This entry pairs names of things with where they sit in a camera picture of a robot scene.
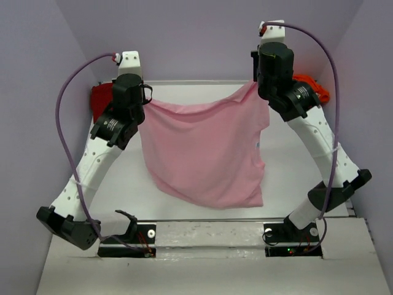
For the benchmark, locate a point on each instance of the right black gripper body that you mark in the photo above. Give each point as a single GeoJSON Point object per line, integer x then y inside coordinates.
{"type": "Point", "coordinates": [263, 88]}

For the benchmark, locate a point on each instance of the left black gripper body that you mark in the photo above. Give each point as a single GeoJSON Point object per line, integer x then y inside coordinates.
{"type": "Point", "coordinates": [140, 115]}

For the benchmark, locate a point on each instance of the pink t shirt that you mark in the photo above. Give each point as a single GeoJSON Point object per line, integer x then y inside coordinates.
{"type": "Point", "coordinates": [208, 154]}

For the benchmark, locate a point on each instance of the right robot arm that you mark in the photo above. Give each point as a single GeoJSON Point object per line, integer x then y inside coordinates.
{"type": "Point", "coordinates": [299, 106]}

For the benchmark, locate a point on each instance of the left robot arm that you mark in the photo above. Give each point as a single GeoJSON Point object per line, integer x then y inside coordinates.
{"type": "Point", "coordinates": [68, 217]}

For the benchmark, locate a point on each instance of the dark red folded t shirt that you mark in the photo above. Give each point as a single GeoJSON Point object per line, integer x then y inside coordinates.
{"type": "Point", "coordinates": [101, 96]}

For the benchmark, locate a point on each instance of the orange t shirt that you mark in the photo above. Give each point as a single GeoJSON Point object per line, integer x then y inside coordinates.
{"type": "Point", "coordinates": [322, 93]}

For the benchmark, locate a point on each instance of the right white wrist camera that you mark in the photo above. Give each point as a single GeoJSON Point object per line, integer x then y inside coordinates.
{"type": "Point", "coordinates": [271, 33]}

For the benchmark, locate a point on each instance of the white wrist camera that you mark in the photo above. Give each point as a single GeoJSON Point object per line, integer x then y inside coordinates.
{"type": "Point", "coordinates": [128, 63]}
{"type": "Point", "coordinates": [271, 33]}

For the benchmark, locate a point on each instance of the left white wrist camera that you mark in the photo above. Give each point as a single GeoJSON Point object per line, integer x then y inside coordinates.
{"type": "Point", "coordinates": [128, 63]}

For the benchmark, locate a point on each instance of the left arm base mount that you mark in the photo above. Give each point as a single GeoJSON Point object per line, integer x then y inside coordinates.
{"type": "Point", "coordinates": [138, 241]}

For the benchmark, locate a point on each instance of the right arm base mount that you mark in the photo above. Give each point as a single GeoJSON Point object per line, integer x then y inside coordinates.
{"type": "Point", "coordinates": [282, 241]}

